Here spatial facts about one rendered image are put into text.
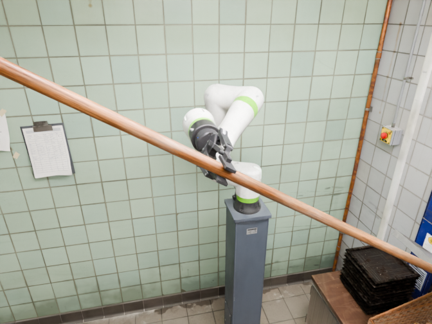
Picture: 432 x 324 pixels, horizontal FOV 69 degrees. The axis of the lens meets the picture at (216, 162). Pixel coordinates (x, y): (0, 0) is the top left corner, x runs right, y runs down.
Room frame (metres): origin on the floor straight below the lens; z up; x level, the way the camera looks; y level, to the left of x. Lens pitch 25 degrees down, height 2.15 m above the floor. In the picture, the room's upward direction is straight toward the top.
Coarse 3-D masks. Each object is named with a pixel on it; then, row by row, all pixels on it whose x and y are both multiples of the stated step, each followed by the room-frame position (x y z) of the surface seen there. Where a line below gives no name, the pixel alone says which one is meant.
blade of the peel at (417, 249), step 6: (396, 234) 1.11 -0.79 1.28; (402, 234) 1.14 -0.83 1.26; (402, 240) 1.07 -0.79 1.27; (408, 240) 1.06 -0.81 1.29; (408, 246) 1.04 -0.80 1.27; (414, 246) 1.02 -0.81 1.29; (420, 246) 1.17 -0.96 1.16; (414, 252) 1.01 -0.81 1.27; (420, 252) 0.99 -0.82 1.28; (426, 252) 1.15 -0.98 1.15; (420, 258) 0.97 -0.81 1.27; (426, 258) 0.96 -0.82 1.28
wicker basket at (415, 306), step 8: (424, 296) 1.19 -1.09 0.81; (408, 304) 1.17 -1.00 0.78; (416, 304) 1.18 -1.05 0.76; (424, 304) 1.20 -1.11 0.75; (384, 312) 1.14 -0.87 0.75; (392, 312) 1.15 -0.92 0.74; (400, 312) 1.17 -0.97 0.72; (408, 312) 1.18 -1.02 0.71; (416, 312) 1.20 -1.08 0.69; (424, 312) 1.20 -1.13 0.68; (368, 320) 1.12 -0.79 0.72; (376, 320) 1.13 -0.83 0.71; (384, 320) 1.14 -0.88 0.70; (392, 320) 1.16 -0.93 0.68; (400, 320) 1.17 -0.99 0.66; (408, 320) 1.18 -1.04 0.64; (416, 320) 1.19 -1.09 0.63; (424, 320) 1.21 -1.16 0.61
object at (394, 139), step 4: (384, 128) 1.87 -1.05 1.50; (388, 128) 1.85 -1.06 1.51; (392, 128) 1.85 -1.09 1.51; (396, 128) 1.85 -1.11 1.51; (392, 132) 1.81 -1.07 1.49; (396, 132) 1.81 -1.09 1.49; (400, 132) 1.82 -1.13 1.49; (380, 136) 1.89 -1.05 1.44; (388, 136) 1.83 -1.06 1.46; (392, 136) 1.81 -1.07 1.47; (396, 136) 1.81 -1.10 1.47; (400, 136) 1.82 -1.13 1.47; (384, 140) 1.85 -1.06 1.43; (388, 140) 1.82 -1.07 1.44; (392, 140) 1.81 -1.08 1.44; (396, 140) 1.81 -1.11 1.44; (388, 144) 1.81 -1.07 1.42; (392, 144) 1.81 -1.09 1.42; (396, 144) 1.81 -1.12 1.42
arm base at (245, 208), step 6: (234, 186) 1.61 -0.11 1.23; (234, 198) 1.51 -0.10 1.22; (234, 204) 1.44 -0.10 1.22; (240, 204) 1.40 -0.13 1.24; (246, 204) 1.39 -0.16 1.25; (252, 204) 1.39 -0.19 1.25; (258, 204) 1.42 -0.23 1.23; (240, 210) 1.39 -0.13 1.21; (246, 210) 1.38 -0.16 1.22; (252, 210) 1.38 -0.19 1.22; (258, 210) 1.40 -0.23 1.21
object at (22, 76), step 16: (0, 64) 0.58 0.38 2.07; (16, 64) 0.60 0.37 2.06; (16, 80) 0.58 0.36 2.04; (32, 80) 0.59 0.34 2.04; (48, 80) 0.61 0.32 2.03; (48, 96) 0.60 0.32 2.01; (64, 96) 0.60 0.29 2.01; (80, 96) 0.61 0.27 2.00; (96, 112) 0.61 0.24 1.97; (112, 112) 0.62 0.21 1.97; (128, 128) 0.62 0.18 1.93; (144, 128) 0.64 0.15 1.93; (160, 144) 0.64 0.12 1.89; (176, 144) 0.65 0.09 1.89; (192, 160) 0.65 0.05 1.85; (208, 160) 0.66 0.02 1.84; (224, 176) 0.67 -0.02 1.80; (240, 176) 0.68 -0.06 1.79; (256, 192) 0.69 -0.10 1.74; (272, 192) 0.70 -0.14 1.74; (304, 208) 0.72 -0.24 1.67; (336, 224) 0.74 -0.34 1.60; (368, 240) 0.76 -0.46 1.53; (400, 256) 0.80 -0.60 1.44; (416, 256) 0.83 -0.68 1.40
